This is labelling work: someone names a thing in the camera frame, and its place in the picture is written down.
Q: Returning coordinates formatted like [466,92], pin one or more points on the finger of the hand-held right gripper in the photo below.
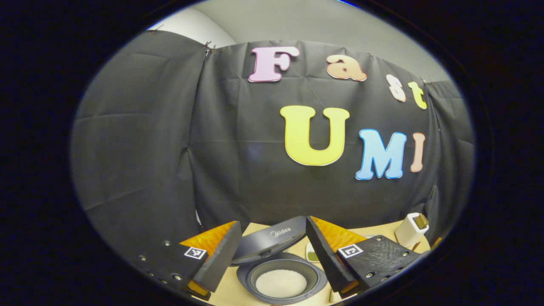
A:
[437,242]

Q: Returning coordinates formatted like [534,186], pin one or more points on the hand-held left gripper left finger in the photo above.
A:
[223,255]

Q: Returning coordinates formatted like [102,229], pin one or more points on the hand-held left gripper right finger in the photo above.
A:
[325,255]

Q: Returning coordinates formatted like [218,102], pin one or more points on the grey and cream rice cooker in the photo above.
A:
[265,244]

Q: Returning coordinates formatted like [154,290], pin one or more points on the white rice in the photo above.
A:
[280,283]

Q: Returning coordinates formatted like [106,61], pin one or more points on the white slotted holder box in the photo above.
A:
[408,231]

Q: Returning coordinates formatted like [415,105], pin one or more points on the white divided dish with beans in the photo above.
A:
[312,255]

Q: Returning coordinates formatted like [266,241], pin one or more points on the black backdrop cloth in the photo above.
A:
[148,148]

